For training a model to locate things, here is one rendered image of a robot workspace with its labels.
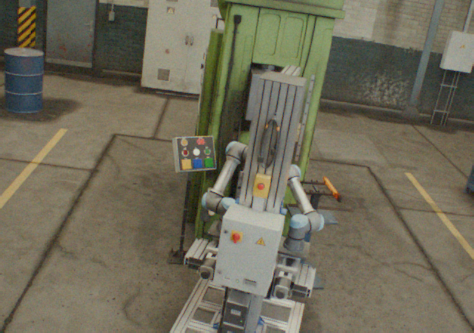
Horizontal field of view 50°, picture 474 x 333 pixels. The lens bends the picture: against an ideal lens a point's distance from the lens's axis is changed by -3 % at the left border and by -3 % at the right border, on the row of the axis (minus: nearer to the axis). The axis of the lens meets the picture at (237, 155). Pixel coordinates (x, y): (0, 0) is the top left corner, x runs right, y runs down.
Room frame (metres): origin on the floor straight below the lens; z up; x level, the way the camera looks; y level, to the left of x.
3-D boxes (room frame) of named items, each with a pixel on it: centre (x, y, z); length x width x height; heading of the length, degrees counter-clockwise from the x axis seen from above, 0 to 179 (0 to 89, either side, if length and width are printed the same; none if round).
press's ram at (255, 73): (4.42, -0.18, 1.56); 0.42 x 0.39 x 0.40; 7
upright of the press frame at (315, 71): (4.61, -0.50, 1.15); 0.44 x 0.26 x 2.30; 7
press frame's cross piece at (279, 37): (4.57, -0.17, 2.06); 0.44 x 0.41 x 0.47; 7
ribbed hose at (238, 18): (4.28, 0.16, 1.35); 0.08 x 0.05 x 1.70; 97
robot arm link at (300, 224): (3.18, -0.49, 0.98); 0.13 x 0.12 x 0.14; 125
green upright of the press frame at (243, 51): (4.53, 0.16, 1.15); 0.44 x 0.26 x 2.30; 7
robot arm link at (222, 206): (3.27, 0.01, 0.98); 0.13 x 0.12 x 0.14; 62
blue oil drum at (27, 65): (7.46, 3.41, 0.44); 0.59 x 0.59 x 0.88
